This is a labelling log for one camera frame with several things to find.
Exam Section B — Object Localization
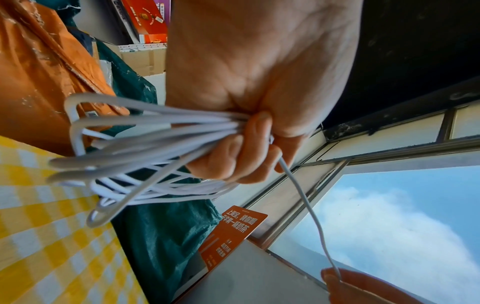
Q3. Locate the tall crumpled green sack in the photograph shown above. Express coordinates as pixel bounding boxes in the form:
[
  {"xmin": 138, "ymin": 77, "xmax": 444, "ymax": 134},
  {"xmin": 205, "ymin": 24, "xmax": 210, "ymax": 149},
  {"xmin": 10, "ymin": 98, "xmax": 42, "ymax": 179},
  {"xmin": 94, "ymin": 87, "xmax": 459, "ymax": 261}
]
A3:
[{"xmin": 35, "ymin": 0, "xmax": 159, "ymax": 137}]

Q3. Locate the orange poster board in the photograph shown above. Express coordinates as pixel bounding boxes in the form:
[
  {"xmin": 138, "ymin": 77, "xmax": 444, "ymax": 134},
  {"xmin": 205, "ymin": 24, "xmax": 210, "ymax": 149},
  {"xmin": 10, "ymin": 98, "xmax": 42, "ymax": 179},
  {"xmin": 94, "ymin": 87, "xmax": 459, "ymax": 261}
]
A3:
[{"xmin": 197, "ymin": 204, "xmax": 270, "ymax": 272}]

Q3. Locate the red box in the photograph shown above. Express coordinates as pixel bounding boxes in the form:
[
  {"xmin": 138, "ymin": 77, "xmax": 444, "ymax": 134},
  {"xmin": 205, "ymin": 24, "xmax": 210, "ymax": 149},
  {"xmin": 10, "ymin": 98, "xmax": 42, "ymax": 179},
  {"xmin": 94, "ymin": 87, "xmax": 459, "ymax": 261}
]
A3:
[{"xmin": 120, "ymin": 0, "xmax": 169, "ymax": 45}]

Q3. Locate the upright open green sack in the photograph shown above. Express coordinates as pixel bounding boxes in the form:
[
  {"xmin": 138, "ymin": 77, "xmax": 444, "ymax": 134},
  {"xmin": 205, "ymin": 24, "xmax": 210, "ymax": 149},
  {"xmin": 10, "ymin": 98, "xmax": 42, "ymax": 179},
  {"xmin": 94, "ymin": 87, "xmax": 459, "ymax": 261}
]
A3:
[{"xmin": 110, "ymin": 166, "xmax": 224, "ymax": 304}]

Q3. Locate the person's left hand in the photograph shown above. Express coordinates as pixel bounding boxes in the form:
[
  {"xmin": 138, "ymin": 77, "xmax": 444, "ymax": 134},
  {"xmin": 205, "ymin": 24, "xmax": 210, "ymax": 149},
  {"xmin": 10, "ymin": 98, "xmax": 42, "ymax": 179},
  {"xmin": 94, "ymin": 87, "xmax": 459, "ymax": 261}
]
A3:
[{"xmin": 164, "ymin": 0, "xmax": 364, "ymax": 185}]

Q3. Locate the purple box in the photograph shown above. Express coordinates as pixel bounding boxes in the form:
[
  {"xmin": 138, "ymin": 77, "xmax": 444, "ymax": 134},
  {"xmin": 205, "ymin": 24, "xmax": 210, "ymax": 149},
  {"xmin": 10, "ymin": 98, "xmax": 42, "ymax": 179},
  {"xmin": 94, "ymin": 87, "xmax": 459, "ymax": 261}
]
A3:
[{"xmin": 157, "ymin": 0, "xmax": 173, "ymax": 26}]

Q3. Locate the person's right hand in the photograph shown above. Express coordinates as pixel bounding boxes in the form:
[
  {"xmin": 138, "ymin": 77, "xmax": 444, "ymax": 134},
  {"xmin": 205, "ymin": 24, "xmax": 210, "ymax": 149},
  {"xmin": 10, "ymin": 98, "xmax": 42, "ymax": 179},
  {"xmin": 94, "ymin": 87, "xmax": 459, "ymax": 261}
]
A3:
[{"xmin": 320, "ymin": 266, "xmax": 425, "ymax": 304}]

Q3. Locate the white cable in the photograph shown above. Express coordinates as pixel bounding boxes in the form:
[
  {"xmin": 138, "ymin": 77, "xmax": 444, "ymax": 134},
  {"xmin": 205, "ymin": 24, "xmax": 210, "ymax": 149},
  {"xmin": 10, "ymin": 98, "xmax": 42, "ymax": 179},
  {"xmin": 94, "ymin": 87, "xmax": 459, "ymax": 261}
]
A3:
[{"xmin": 44, "ymin": 92, "xmax": 343, "ymax": 283}]

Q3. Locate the white metal shelf rack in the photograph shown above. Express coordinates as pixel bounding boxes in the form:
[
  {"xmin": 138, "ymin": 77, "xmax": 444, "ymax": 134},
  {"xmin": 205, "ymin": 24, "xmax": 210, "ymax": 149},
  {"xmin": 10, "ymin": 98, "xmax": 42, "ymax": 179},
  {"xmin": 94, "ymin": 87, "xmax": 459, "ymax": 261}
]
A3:
[{"xmin": 72, "ymin": 0, "xmax": 168, "ymax": 78}]

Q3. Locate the yellow checkered tablecloth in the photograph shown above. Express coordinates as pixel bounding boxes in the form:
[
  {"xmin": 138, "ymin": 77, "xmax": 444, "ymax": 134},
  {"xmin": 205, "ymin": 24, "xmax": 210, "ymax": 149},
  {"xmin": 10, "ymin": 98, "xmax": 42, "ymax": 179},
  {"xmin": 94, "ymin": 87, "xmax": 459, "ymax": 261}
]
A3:
[{"xmin": 0, "ymin": 135, "xmax": 149, "ymax": 304}]

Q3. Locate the window with white frame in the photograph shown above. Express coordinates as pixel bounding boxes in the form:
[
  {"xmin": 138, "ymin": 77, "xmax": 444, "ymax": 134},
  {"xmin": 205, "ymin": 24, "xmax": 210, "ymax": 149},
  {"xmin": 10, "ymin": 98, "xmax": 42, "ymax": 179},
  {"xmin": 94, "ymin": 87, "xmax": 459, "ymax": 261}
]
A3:
[{"xmin": 211, "ymin": 99, "xmax": 480, "ymax": 304}]

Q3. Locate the orange woven sack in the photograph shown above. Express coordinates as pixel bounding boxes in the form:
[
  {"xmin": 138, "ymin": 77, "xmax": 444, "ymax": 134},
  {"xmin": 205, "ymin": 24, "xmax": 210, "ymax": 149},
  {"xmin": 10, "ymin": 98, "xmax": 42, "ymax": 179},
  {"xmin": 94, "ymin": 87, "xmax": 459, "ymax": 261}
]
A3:
[{"xmin": 0, "ymin": 0, "xmax": 132, "ymax": 158}]

